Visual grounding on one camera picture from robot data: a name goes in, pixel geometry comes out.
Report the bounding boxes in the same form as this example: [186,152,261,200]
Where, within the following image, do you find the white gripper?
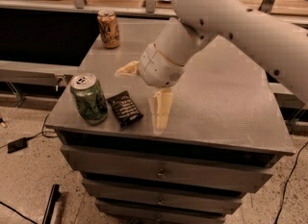
[115,43,184,131]

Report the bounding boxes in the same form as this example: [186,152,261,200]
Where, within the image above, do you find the black rxbar chocolate bar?
[107,90,143,128]

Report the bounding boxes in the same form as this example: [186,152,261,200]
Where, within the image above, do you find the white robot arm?
[115,0,308,131]

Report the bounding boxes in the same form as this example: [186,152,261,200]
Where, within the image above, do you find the green soda can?
[70,73,108,125]

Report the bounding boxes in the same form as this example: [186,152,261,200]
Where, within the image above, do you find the orange soda can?
[97,11,120,49]

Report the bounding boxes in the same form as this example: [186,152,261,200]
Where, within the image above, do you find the grey drawer cabinet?
[47,18,295,224]

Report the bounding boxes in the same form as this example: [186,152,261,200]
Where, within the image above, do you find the black bar on floor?
[42,184,61,224]

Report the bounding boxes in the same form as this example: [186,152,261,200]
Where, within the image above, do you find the black power adapter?
[8,137,27,154]

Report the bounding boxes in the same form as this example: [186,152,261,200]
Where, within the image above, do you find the grey metal shelf rail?
[0,0,308,25]

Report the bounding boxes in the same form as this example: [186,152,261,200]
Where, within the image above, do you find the black cable right floor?
[273,140,308,224]

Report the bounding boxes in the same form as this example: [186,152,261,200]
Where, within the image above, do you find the black cable floor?
[0,200,39,224]
[273,140,308,224]

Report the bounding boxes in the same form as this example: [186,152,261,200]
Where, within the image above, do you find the black cable left floor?
[0,200,39,224]

